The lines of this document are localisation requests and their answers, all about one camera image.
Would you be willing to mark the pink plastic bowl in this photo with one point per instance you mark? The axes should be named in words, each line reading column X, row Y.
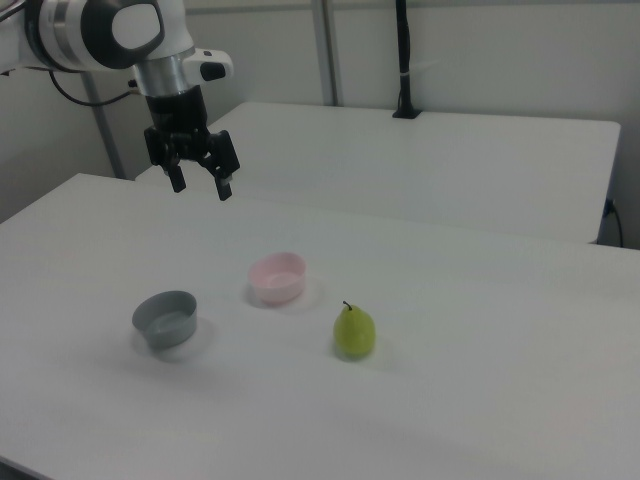
column 275, row 287

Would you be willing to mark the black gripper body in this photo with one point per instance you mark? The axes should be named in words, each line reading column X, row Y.
column 177, row 112

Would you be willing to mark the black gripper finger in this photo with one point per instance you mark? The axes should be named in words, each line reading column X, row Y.
column 167, row 155
column 222, row 160

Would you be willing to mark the green pear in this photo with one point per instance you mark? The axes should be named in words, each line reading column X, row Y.
column 355, row 332

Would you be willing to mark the grey plastic bowl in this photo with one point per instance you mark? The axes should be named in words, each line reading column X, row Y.
column 167, row 330

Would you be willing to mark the white side table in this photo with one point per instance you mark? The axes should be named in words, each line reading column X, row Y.
column 400, row 160

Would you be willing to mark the grey aluminium frame post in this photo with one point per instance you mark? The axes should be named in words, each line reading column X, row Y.
column 327, row 50

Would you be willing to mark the black pole with clamp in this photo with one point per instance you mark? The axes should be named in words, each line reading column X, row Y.
column 405, row 60

